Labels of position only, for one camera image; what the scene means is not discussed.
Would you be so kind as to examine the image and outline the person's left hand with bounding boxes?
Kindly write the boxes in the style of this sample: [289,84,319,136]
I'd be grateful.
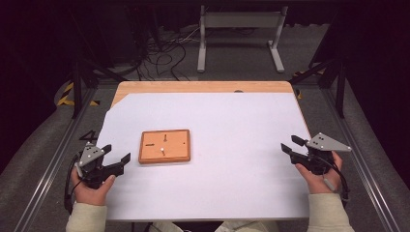
[71,168,116,206]

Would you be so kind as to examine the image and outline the person's right hand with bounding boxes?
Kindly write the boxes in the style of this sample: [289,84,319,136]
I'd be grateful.
[294,152,343,195]

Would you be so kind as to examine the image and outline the white metal stand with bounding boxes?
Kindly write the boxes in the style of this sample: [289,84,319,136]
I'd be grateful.
[196,4,289,73]

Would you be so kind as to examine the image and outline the aluminium floor rail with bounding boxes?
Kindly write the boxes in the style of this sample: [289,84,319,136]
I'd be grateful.
[13,86,98,232]
[322,86,402,232]

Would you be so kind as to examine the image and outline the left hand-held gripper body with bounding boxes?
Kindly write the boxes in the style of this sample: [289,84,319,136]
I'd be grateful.
[76,143,125,190]

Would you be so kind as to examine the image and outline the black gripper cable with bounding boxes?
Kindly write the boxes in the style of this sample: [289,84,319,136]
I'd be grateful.
[63,154,81,214]
[317,156,351,207]

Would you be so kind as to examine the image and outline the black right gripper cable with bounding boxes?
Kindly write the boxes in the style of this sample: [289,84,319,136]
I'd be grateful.
[317,156,351,207]

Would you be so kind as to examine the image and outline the wooden table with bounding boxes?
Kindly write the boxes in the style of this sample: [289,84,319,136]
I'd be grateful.
[110,80,313,223]

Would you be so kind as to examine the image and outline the white paper sheet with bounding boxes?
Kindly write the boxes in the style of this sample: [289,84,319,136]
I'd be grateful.
[96,92,312,221]

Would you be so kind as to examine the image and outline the yellow black hazard tape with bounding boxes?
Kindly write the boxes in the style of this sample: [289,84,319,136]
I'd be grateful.
[56,81,101,107]

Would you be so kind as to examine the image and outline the wooden picture frame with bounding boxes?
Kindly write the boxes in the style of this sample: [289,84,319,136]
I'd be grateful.
[138,129,191,165]

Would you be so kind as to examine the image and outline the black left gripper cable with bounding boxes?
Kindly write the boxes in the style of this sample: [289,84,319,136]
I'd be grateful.
[63,154,81,214]

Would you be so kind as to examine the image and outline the tangle of black floor cables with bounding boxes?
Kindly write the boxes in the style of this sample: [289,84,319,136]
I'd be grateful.
[134,25,207,81]

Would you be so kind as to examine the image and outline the black metal stand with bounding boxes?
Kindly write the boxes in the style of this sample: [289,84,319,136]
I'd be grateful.
[69,9,127,120]
[288,6,347,120]

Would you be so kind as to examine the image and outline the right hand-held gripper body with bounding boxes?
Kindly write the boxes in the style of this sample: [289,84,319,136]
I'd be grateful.
[289,131,352,176]

